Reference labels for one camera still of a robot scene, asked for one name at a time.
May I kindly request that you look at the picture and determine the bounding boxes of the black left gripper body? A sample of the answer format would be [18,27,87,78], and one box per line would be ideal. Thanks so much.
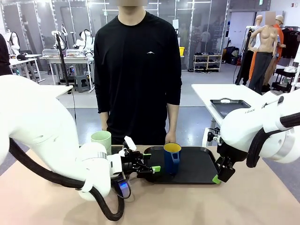
[120,149,148,177]

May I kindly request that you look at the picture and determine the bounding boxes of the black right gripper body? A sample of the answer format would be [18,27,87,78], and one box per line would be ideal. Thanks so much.
[215,149,236,171]

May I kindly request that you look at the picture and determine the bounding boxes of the blue mug yellow inside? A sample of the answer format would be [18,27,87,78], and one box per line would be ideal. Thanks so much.
[163,142,182,175]

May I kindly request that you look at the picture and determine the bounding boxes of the tall pale green cup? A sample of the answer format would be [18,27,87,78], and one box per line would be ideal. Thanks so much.
[90,130,113,153]

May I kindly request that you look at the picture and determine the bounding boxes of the person's left forearm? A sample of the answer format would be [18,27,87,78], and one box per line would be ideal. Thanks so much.
[166,104,180,135]

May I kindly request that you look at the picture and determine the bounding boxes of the person's right forearm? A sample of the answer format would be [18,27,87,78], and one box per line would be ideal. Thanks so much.
[100,111,110,130]

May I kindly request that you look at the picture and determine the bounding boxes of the person's left hand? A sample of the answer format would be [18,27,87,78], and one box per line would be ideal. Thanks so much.
[164,132,177,144]

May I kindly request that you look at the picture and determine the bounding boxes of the black plastic serving tray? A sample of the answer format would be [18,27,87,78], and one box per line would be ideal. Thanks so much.
[109,145,133,156]
[142,146,222,185]

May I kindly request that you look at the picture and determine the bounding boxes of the long white side table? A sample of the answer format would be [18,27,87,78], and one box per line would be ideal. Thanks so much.
[191,83,300,128]

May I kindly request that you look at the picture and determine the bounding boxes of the person in black shirt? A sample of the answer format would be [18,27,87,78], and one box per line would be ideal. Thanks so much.
[93,6,183,145]

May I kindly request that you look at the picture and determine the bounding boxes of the black wheeled cart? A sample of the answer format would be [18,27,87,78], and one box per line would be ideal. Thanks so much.
[269,66,297,94]

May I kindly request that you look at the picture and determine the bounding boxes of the white shoe rack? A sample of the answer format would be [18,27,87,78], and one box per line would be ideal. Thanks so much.
[193,52,223,73]

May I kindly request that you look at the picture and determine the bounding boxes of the bare mannequin grey trousers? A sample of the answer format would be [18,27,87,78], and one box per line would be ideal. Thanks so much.
[248,11,281,94]

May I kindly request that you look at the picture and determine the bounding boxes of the background white workbench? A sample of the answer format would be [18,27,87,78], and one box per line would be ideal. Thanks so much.
[39,48,96,93]

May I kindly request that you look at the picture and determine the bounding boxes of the rack of dark clothes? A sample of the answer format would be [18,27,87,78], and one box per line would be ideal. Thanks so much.
[280,26,300,60]

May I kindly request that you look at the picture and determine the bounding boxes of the mannequin in orange clothes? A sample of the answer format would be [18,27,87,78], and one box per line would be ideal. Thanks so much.
[273,15,287,65]

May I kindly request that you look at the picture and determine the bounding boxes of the background white desk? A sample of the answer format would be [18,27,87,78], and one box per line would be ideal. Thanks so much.
[8,53,45,84]

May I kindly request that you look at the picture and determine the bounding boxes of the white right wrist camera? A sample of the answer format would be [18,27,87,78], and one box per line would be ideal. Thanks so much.
[202,127,221,147]

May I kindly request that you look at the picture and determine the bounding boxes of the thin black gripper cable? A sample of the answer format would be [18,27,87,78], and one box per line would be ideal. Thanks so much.
[112,172,133,200]

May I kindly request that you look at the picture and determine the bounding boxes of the dark grey handled tray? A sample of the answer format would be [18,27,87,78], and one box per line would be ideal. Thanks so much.
[210,98,252,119]

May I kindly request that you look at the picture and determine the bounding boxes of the black camera pole stand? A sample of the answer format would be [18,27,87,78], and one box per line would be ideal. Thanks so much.
[52,30,71,86]

